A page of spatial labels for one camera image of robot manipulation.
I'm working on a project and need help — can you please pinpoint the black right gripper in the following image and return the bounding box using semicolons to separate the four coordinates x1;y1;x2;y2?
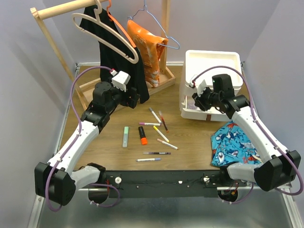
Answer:
191;84;221;112

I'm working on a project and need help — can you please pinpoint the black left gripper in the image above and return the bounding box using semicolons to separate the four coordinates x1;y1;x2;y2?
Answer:
105;77;140;113

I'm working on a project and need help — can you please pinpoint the brown bottom drawer pull tab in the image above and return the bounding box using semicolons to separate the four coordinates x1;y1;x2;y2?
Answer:
206;114;212;121

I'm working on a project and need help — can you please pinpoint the white marker pink cap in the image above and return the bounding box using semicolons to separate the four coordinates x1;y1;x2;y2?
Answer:
139;122;161;126

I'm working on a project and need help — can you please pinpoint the white three-drawer organizer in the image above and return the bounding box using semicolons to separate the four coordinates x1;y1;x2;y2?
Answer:
179;50;243;122

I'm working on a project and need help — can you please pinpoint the white marker yellow cap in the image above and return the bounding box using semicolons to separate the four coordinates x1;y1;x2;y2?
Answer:
153;126;170;143

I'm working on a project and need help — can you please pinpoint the clear jar of paper clips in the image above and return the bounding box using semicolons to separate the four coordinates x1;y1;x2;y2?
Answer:
186;100;198;110

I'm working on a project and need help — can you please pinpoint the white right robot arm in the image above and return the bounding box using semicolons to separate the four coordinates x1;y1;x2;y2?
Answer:
190;74;304;195

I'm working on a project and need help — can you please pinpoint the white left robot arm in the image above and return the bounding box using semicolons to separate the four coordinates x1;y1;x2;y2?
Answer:
34;82;140;206

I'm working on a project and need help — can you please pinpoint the white marker grey cap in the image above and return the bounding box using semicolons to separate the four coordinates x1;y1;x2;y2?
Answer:
149;107;162;124

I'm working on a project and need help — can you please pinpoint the green transparent highlighter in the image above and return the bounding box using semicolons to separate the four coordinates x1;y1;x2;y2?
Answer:
122;126;129;148

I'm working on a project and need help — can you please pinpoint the red transparent pen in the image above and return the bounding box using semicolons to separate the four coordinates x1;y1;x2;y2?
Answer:
159;111;169;133

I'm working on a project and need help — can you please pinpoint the black garment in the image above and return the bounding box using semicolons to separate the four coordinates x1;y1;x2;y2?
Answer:
80;19;150;104

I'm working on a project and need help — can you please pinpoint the black orange highlighter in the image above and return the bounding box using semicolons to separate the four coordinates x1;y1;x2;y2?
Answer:
138;126;148;145

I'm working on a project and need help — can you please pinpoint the blue shark print cloth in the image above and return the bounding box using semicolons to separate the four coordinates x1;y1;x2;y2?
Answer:
211;121;261;167

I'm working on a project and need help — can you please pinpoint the orange tie-dye garment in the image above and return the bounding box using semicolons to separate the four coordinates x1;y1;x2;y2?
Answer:
127;20;168;87

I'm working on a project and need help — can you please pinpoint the purple dark marker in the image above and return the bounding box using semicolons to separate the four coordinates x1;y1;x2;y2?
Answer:
143;152;171;155

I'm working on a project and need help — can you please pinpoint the white marker peach cap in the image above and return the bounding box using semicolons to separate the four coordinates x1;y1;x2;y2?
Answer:
157;139;179;150

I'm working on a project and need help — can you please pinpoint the beige wooden hanger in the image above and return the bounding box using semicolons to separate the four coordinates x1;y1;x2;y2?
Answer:
72;0;139;64

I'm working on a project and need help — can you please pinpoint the white marker lilac cap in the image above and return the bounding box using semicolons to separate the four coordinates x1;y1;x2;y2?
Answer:
136;158;161;162

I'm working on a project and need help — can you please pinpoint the orange plastic hanger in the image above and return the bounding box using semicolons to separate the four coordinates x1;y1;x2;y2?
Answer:
106;0;136;48

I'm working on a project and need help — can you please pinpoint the wooden clothes rack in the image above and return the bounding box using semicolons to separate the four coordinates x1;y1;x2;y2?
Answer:
29;0;177;112

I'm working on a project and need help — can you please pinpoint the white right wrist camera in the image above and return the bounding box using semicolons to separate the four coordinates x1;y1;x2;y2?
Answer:
189;75;207;96

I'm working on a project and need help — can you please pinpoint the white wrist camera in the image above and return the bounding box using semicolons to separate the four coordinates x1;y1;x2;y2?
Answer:
110;69;131;92
189;75;207;96

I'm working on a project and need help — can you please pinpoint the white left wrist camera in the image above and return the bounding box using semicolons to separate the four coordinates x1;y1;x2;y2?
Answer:
110;69;131;92

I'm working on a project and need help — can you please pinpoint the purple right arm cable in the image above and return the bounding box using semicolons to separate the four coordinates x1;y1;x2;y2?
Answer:
191;66;302;205

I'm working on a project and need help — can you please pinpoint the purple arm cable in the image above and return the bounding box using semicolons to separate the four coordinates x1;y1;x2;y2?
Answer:
45;66;121;212
191;66;302;205

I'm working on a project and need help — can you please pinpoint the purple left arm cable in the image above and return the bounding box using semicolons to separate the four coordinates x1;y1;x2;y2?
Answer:
45;66;121;212

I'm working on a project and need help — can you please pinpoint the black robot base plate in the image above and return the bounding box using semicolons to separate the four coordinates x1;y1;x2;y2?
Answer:
78;170;247;202

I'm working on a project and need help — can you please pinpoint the blue wire hanger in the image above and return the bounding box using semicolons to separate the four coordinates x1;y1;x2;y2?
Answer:
127;0;181;50

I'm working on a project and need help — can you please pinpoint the aluminium frame rail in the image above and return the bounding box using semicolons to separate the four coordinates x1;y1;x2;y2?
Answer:
28;187;303;228

